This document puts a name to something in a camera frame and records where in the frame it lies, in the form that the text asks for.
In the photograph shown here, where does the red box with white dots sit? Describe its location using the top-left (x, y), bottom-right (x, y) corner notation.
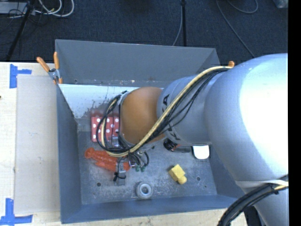
top-left (90, 115), bottom-right (121, 143)

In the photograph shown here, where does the orange plastic toy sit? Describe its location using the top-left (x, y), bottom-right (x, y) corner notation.
top-left (84, 147), bottom-right (131, 173)

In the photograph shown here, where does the yellow plastic block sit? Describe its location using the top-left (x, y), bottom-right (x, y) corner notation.
top-left (167, 163), bottom-right (188, 186)

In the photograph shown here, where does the grey metal bin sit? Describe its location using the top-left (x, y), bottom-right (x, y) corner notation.
top-left (54, 39), bottom-right (246, 225)

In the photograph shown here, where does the pale flat board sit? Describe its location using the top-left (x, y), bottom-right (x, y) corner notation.
top-left (13, 75), bottom-right (61, 218)

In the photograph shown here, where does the white rounded object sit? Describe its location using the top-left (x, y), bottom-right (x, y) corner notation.
top-left (191, 145), bottom-right (210, 160)

